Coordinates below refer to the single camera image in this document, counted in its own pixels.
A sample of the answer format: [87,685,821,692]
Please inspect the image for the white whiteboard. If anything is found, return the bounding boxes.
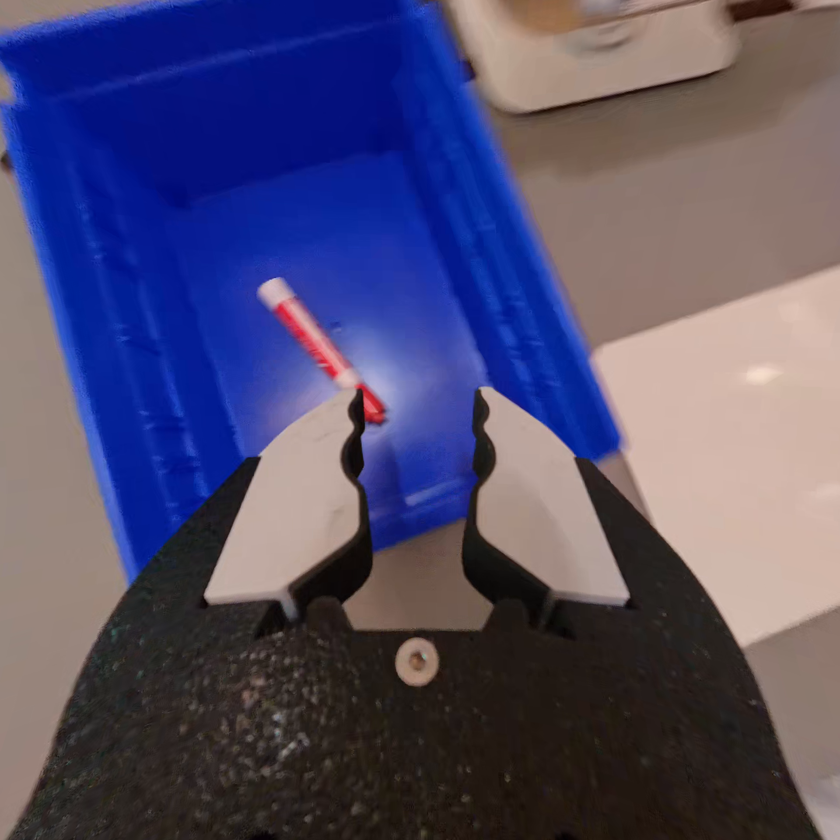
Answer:
[589,264,840,649]

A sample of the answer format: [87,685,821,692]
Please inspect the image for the red marker cap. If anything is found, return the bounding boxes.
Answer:
[354,384,389,426]

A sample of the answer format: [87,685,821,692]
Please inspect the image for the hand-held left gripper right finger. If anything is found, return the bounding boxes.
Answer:
[461,386,632,630]

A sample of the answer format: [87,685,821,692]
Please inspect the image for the red dry-erase marker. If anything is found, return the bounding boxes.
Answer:
[256,277,365,395]

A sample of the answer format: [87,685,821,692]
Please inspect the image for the wooden sign stand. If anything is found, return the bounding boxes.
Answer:
[453,0,742,114]

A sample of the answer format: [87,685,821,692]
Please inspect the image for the blue plastic bin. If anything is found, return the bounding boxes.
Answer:
[0,0,623,584]

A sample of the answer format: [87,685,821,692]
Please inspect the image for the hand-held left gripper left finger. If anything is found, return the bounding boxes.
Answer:
[202,387,374,623]

